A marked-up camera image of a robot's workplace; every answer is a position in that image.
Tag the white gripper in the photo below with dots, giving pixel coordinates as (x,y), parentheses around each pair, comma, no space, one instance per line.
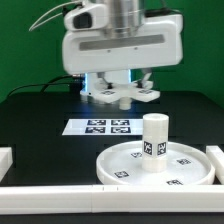
(157,43)

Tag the white cross-shaped table base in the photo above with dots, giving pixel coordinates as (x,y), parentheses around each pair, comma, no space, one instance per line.
(124,93)

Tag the white round table top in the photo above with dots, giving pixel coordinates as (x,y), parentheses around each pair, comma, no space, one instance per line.
(130,163)

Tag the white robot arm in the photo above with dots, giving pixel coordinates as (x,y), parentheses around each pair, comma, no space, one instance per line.
(125,17)

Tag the white marker sheet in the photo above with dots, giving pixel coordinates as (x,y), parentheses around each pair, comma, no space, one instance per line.
(96,127)

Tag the white right fence block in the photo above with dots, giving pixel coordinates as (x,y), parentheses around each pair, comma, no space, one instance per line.
(216,156)

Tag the white fence block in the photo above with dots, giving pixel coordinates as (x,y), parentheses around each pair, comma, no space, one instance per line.
(216,156)
(6,160)

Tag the white front fence bar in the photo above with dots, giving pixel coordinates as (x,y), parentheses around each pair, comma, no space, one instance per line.
(106,198)

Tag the white left fence block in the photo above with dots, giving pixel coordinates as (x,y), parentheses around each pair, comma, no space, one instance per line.
(6,160)

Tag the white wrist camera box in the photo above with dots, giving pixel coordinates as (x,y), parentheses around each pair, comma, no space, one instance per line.
(90,17)

